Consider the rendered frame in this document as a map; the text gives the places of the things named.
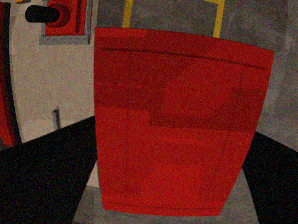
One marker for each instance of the yellow rectangular frame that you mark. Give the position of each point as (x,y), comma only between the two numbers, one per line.
(217,26)

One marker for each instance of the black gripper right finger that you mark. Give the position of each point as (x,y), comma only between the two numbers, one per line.
(271,171)

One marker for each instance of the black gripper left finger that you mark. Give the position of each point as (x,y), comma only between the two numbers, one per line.
(42,181)

